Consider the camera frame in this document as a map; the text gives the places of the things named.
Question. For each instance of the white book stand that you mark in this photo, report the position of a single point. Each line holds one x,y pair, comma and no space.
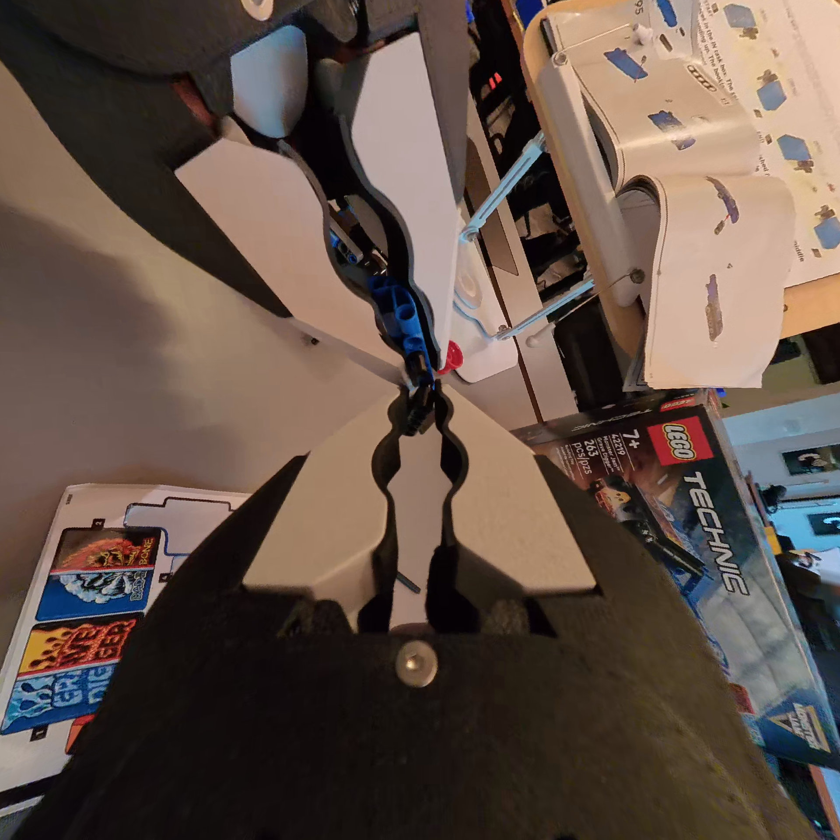
485,348

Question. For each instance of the grey desk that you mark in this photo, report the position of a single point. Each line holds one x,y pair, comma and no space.
98,328

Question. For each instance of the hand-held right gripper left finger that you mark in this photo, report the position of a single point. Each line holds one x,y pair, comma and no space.
315,525

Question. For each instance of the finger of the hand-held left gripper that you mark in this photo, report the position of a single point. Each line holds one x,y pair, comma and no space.
407,131
262,216

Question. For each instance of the instruction booklet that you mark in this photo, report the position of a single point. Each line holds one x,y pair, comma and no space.
709,295

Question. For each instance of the colourful sticker sheet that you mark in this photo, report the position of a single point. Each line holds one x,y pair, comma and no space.
85,590

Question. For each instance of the large printed instruction sheet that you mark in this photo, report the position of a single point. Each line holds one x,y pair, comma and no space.
787,98

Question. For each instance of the dark toy set box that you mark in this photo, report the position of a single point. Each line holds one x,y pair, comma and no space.
656,525

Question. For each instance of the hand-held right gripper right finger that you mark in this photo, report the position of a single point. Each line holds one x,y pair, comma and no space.
518,525

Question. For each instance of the black axle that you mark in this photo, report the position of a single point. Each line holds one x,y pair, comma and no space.
407,581

